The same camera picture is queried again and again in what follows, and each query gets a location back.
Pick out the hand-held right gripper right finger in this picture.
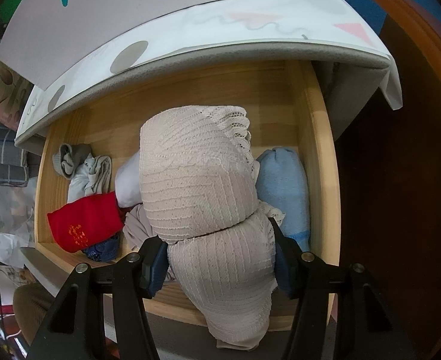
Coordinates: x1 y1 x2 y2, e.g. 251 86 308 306
267 217 418 360

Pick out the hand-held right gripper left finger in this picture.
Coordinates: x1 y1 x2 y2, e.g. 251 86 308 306
25 235 168 360

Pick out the light blue underwear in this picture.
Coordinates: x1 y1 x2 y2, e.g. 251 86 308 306
256 148 311 252

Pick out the white sock bundle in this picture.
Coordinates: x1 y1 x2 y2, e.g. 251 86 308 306
115 152 146 209

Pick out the beige knitted sock bundle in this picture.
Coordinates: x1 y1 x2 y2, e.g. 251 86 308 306
139 105 281 350

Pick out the pale grey-blue underwear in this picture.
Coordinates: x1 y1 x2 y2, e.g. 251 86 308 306
67 154 113 204

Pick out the wooden drawer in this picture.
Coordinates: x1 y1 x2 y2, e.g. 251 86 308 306
20 59 338 346

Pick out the taupe crumpled underwear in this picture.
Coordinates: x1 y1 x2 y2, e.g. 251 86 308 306
123 203 161 259

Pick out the navy lace underwear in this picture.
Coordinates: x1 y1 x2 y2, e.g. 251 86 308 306
82 232 121 263

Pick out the red sock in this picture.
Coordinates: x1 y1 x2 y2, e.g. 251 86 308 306
47 191 124 254

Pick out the tan ribbed cloth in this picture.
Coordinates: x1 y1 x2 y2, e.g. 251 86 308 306
12 283 56 346

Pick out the grey rolled sock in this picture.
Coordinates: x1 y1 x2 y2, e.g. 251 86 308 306
52 143 95 179

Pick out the white crumpled bedding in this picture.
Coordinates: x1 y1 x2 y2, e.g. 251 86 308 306
0 180 37 271

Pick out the grey dresser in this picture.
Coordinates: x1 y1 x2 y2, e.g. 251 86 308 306
14 43 393 147

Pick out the white patterned cover cloth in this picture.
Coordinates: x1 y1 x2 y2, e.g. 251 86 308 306
16 0 404 139

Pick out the pale grey shoe box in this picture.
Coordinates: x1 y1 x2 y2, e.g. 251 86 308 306
0 0 275 91

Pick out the orange-brown wooden board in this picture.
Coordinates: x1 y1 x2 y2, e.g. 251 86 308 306
365 0 441 203

